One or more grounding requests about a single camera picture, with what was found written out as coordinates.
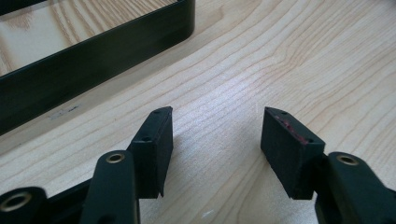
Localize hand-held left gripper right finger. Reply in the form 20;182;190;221
260;106;326;201

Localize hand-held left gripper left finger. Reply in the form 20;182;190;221
126;105;175;200

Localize black rectangular tray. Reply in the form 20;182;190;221
0;0;196;136

